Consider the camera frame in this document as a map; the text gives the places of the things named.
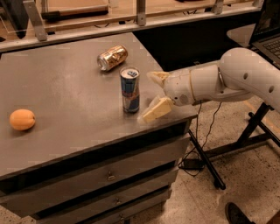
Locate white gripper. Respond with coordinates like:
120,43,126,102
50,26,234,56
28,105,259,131
137,70,194,124

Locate orange gold soda can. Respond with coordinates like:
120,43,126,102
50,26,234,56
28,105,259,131
97,45,128,72

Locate black power adapter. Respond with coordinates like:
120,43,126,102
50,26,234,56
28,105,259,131
181,158,204,171

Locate black metal table frame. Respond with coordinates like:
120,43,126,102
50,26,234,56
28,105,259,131
189,102,280,190

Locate wooden shelf with metal brackets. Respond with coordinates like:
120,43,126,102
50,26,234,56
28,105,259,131
0,0,264,53

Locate black shoe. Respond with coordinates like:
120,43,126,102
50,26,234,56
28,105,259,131
225,202,255,224

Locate black laptop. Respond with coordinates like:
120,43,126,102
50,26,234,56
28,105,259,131
249,0,280,69

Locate grey drawer cabinet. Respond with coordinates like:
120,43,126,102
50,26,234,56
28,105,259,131
0,33,196,224

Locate blue silver redbull can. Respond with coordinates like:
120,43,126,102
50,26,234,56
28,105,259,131
120,66,140,113

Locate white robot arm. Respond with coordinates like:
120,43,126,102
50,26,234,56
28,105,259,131
138,47,280,123

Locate black power cable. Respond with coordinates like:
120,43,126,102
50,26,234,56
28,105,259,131
178,100,222,178

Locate orange fruit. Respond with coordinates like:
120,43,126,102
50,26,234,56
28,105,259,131
10,109,36,130

